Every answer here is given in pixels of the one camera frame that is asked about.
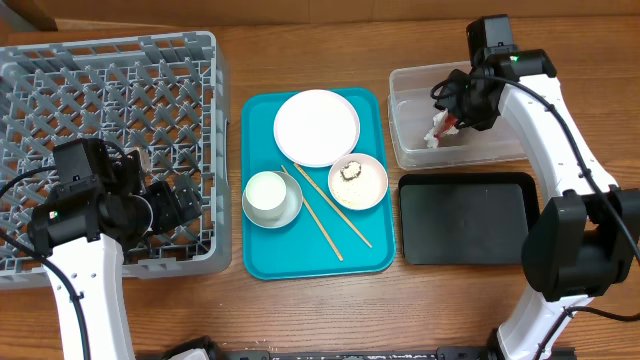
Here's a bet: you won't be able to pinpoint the red snack wrapper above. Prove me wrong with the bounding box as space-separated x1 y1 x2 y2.
434 113 459 140

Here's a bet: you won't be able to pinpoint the white plastic cup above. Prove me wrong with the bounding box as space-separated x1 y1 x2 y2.
244 171 287 220

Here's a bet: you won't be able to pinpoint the rice and food scraps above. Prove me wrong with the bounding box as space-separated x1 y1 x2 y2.
331 160 381 210

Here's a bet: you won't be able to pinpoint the pink bowl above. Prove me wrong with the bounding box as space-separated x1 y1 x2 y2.
328 153 389 211

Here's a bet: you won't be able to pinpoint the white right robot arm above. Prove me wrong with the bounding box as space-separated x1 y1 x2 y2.
427 15 639 360

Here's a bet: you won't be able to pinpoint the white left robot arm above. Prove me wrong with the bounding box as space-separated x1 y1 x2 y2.
27 138 202 359

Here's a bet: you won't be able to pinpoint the clear plastic waste bin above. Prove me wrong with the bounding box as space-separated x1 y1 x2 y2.
388 61 527 171

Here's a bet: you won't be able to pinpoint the grey plastic dishwasher rack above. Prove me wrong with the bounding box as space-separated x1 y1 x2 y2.
1 31 232 290

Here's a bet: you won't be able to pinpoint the grey shallow bowl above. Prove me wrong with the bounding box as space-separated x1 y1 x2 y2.
242 171 303 229

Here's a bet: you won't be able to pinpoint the black rectangular tray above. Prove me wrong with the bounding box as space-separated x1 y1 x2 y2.
398 172 540 266

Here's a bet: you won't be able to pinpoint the right wooden chopstick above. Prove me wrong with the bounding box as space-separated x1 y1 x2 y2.
293 163 373 248

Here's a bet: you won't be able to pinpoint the wooden chopstick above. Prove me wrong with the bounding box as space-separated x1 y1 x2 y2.
280 165 344 263
293 163 373 248

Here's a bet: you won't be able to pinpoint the left wooden chopstick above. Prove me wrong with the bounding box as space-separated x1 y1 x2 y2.
280 165 344 263

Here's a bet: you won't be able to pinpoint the large white round plate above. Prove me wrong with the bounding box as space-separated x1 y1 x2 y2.
273 89 360 168

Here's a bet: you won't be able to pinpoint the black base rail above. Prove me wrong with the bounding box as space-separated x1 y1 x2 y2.
137 335 577 360

